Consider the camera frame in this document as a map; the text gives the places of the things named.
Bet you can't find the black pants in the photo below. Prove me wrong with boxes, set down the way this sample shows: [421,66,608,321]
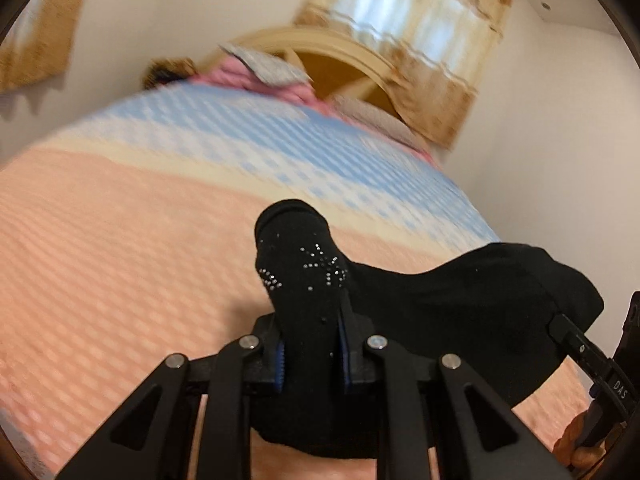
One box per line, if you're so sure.
[254,199,606,461]

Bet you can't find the pink folded blanket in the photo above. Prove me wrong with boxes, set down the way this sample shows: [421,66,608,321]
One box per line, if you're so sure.
[192,55,326,111]

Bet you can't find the beige floral side curtain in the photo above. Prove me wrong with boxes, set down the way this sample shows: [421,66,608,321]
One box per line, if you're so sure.
[0,0,96,94]

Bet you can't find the person's right hand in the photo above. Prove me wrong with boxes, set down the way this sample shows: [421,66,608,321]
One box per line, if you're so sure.
[552,410,615,469]

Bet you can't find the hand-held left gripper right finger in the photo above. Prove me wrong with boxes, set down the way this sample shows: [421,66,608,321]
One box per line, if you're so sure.
[337,295,576,480]

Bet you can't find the pink and blue dotted bedspread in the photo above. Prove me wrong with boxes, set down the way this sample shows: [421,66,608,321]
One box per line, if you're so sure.
[0,80,591,480]

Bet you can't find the grey patterned pillow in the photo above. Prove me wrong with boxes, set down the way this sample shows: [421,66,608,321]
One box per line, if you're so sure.
[218,42,311,86]

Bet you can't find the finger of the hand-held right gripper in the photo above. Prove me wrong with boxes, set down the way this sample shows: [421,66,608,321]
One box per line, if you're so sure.
[547,312,629,411]

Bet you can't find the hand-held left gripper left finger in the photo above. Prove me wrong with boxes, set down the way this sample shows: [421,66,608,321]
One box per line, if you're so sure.
[55,311,288,480]

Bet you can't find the striped pillow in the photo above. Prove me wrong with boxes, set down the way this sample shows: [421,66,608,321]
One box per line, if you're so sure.
[332,95,426,150]

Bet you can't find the beige floral window curtain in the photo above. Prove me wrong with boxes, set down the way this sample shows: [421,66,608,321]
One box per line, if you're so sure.
[292,0,516,149]

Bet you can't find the cream wooden headboard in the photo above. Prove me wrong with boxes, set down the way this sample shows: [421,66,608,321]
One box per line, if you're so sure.
[200,27,416,126]

